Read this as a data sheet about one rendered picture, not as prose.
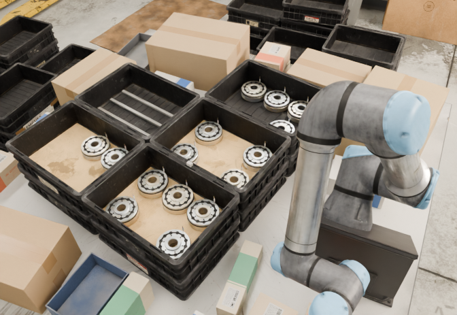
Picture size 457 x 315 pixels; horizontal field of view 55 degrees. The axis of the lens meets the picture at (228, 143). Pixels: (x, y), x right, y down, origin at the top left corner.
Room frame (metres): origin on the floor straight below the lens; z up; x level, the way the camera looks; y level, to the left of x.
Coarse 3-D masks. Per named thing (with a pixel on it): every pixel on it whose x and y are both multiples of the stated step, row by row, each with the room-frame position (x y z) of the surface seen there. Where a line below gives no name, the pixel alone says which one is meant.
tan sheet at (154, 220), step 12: (132, 192) 0.93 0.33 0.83; (144, 204) 0.88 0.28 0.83; (156, 204) 0.88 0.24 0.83; (144, 216) 0.83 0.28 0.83; (156, 216) 0.83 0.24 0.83; (168, 216) 0.83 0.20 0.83; (180, 216) 0.82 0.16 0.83; (132, 228) 0.79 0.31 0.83; (144, 228) 0.79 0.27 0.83; (156, 228) 0.78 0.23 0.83; (168, 228) 0.78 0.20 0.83; (180, 228) 0.78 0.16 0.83; (156, 240) 0.74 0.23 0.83; (192, 240) 0.73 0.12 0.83
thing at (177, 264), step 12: (144, 144) 1.06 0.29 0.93; (132, 156) 1.00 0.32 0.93; (168, 156) 0.99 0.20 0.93; (120, 168) 0.95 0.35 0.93; (192, 168) 0.94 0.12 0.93; (216, 180) 0.88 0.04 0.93; (228, 192) 0.84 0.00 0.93; (84, 204) 0.82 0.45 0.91; (228, 204) 0.79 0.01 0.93; (108, 216) 0.76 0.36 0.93; (216, 216) 0.75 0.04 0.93; (120, 228) 0.72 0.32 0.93; (216, 228) 0.72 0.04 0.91; (144, 240) 0.68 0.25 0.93; (204, 240) 0.68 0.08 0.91; (156, 252) 0.64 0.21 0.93; (192, 252) 0.64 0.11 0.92; (168, 264) 0.61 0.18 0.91; (180, 264) 0.60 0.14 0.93
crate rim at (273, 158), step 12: (192, 108) 1.24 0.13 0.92; (228, 108) 1.22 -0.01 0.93; (252, 120) 1.15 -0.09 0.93; (276, 132) 1.09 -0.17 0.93; (156, 144) 1.05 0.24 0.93; (288, 144) 1.04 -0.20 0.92; (180, 156) 0.99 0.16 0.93; (276, 156) 0.98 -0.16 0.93; (264, 168) 0.93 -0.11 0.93; (252, 180) 0.88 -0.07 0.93; (240, 192) 0.83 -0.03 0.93
